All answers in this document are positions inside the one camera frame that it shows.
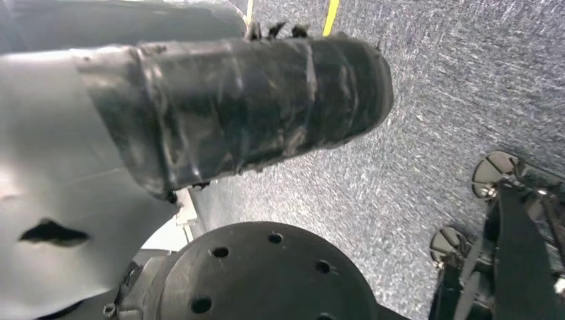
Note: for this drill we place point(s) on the black disc with holes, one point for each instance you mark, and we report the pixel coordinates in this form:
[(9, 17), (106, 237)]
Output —
[(265, 282)]

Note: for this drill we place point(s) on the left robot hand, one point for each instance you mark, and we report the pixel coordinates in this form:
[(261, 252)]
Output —
[(53, 146)]

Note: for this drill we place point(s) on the yellow floor tape line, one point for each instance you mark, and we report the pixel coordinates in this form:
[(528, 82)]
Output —
[(331, 15), (249, 9)]

